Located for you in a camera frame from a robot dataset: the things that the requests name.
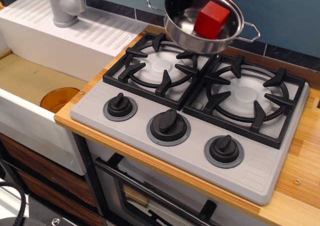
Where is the black burner grate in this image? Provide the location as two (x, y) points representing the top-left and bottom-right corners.
(103, 33), (217, 110)
(183, 55), (307, 149)

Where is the white toy sink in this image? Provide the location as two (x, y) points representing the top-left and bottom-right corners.
(0, 0), (146, 175)

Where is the black oven door handle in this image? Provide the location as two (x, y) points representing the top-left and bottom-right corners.
(94, 154), (217, 225)

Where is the black left burner grate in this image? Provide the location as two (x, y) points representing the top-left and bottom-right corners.
(103, 33), (217, 110)

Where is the black left stove knob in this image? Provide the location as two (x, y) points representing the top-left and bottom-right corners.
(102, 93), (138, 122)

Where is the red wooden cube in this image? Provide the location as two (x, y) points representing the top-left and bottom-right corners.
(193, 1), (230, 40)

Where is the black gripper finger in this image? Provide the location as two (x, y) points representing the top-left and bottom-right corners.
(172, 0), (201, 18)
(164, 0), (175, 13)

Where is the grey toy faucet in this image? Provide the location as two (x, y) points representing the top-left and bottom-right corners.
(49, 0), (86, 28)

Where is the black right burner grate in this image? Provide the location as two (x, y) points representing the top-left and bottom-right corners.
(183, 55), (307, 149)

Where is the grey toy stove top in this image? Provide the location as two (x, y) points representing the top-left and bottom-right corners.
(70, 77), (310, 204)

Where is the black right stove knob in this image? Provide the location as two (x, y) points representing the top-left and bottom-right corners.
(204, 135), (245, 169)

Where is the toy oven door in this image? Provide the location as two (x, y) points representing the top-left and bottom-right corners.
(93, 153), (257, 225)

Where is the stainless steel pan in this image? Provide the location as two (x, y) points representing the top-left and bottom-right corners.
(146, 0), (261, 54)

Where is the wooden drawer front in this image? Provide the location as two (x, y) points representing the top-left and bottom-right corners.
(0, 134), (104, 225)

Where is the black middle stove knob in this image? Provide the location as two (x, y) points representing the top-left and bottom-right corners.
(146, 109), (191, 147)

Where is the black stove knob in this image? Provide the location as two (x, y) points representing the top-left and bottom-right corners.
(102, 93), (138, 122)
(146, 109), (191, 147)
(204, 135), (245, 169)

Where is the orange plastic plate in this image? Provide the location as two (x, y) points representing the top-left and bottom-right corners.
(40, 87), (80, 113)

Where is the black braided cable lower left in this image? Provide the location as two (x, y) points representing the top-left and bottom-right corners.
(0, 182), (27, 226)

